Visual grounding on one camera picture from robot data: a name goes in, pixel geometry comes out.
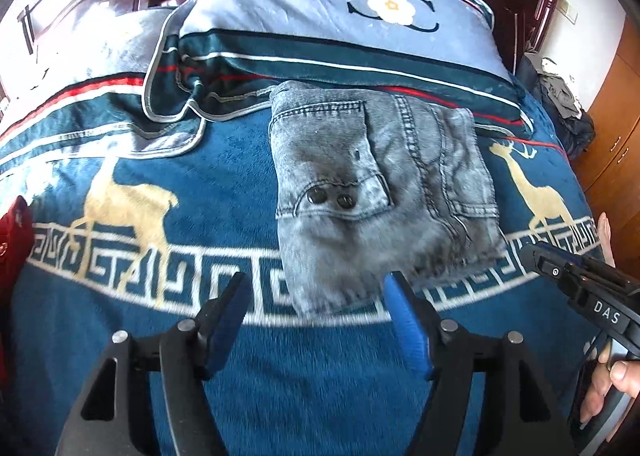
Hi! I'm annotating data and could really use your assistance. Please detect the grey denim pants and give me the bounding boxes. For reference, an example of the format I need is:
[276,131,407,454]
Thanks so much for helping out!
[268,80,511,317]

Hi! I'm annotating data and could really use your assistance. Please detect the person's right hand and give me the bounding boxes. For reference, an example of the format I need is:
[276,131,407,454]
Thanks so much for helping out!
[580,341,640,426]

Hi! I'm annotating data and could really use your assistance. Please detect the brown wooden wardrobe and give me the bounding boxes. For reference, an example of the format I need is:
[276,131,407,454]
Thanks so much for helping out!
[570,16,640,277]

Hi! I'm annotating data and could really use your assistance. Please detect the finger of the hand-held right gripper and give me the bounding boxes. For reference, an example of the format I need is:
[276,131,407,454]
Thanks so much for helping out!
[542,241,640,298]
[519,243,601,298]

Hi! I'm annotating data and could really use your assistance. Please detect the grey cloth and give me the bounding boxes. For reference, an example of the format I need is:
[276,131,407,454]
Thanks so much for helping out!
[539,70,582,119]

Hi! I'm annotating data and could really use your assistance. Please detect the blue deer printed blanket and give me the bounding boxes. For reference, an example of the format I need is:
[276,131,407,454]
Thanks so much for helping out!
[0,76,608,456]

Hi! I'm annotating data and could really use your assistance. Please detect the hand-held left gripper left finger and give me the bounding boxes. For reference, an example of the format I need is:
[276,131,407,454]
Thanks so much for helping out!
[55,272,253,456]

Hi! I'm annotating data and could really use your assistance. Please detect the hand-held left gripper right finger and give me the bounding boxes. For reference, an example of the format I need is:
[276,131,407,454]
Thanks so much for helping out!
[382,270,576,456]

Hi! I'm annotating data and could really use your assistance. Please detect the grey-blue pillow with teal border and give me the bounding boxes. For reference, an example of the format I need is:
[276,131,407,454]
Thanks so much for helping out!
[0,6,208,159]

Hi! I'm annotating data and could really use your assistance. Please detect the pile of dark clothes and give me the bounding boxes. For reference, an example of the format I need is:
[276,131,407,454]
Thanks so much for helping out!
[517,55,597,158]

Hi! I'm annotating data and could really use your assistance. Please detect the red cloth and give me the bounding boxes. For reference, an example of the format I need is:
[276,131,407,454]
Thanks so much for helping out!
[0,195,35,387]

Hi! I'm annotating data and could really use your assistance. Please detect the blue pillow with flower emblem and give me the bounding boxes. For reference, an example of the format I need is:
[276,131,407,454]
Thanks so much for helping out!
[142,0,533,139]

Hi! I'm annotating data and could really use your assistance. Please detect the carved dark wooden headboard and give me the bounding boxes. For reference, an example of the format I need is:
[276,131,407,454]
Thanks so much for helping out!
[0,0,568,104]

